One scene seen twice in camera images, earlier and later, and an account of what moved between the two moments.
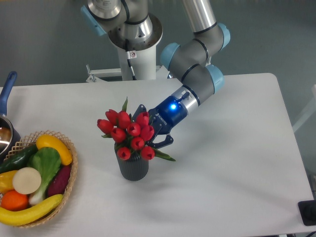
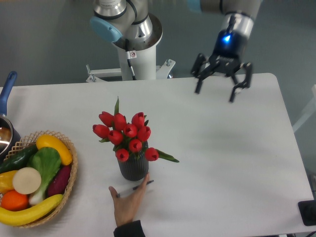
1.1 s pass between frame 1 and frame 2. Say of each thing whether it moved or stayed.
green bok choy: stayed
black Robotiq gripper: moved
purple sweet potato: stayed
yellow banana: stayed
